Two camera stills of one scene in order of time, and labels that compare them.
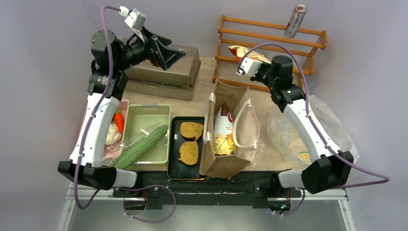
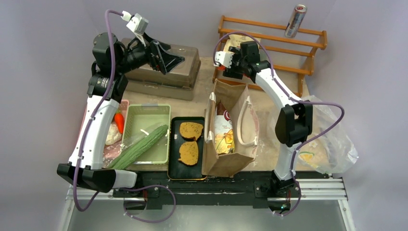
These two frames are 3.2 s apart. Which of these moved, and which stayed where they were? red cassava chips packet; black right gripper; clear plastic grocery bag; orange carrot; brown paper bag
Moved: black right gripper; red cassava chips packet
Stayed: clear plastic grocery bag; orange carrot; brown paper bag
